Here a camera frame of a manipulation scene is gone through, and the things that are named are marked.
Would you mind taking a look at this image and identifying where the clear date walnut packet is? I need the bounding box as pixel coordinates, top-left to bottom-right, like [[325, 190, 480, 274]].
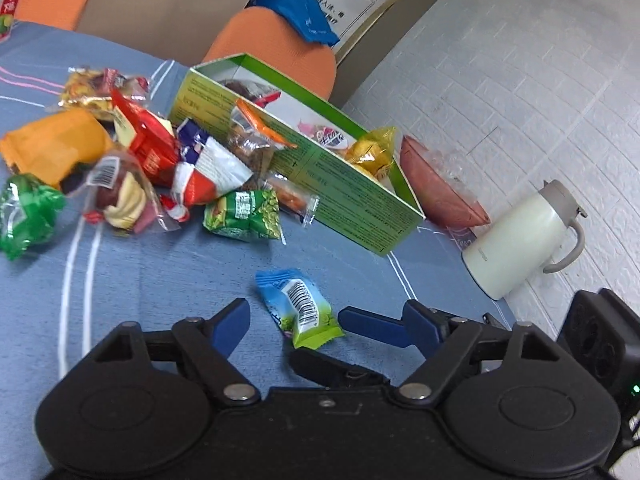
[[82, 152, 182, 234]]

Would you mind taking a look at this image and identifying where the blue tablecloth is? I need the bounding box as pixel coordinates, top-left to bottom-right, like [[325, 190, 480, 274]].
[[0, 20, 517, 392]]

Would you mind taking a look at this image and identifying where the green pea packet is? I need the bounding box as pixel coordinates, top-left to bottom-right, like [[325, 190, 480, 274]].
[[203, 188, 287, 245]]

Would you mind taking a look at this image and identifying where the small clear orange packet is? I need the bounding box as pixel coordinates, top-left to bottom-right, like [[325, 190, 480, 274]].
[[264, 172, 321, 227]]

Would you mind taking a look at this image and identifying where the blue plastic bag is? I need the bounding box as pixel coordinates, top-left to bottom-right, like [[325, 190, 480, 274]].
[[249, 0, 342, 46]]

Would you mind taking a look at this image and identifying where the clear plastic drink bottle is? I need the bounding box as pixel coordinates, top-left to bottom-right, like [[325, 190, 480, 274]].
[[0, 0, 32, 44]]

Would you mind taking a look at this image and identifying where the clear yellow chips packet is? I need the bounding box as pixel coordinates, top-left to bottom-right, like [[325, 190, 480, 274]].
[[47, 66, 152, 112]]

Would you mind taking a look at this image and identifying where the brown cardboard box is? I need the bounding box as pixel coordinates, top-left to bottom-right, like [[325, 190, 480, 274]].
[[77, 0, 267, 69]]

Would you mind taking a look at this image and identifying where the clear plastic wrap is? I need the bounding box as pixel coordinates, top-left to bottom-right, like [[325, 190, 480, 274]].
[[429, 150, 476, 196]]

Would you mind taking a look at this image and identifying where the green candy packet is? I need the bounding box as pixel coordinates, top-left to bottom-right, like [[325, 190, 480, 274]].
[[0, 173, 67, 261]]

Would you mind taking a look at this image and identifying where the clear red dates packet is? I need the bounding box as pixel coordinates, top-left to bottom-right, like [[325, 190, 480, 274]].
[[219, 78, 282, 109]]

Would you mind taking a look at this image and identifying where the yellow snack packet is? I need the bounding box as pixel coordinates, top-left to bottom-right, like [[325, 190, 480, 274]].
[[344, 126, 404, 182]]

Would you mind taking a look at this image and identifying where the red white blue packet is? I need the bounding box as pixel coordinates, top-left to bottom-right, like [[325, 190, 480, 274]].
[[169, 118, 254, 222]]

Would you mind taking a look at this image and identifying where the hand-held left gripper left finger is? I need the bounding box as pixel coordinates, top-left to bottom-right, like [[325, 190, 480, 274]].
[[89, 298, 262, 407]]

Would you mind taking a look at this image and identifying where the orange snack packet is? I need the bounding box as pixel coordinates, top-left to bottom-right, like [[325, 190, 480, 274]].
[[0, 109, 114, 189]]

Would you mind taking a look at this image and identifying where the clear orange-striped brown packet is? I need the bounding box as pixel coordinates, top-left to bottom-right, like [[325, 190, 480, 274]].
[[229, 98, 299, 182]]

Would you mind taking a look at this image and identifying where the blue green snack packet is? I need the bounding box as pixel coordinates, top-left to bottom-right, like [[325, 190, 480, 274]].
[[255, 268, 346, 350]]

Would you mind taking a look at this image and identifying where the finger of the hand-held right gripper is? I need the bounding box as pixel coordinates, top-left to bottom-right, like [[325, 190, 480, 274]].
[[290, 347, 390, 391], [338, 306, 409, 349]]

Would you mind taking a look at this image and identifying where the red snack packet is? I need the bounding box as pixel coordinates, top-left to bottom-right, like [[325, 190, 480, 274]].
[[110, 88, 182, 187]]

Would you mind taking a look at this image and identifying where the pink snack packet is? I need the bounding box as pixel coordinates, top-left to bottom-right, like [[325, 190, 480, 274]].
[[297, 117, 359, 151]]

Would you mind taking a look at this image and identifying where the white thermos jug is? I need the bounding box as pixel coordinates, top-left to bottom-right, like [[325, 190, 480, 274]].
[[461, 179, 587, 302]]

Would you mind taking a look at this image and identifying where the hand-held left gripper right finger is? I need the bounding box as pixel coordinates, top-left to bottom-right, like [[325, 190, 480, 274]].
[[394, 300, 563, 407]]

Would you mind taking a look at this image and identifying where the green cardboard box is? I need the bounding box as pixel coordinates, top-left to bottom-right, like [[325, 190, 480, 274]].
[[170, 53, 427, 258]]

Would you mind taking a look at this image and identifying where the reddish plastic bowl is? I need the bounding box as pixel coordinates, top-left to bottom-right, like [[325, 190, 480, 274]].
[[399, 135, 492, 228]]

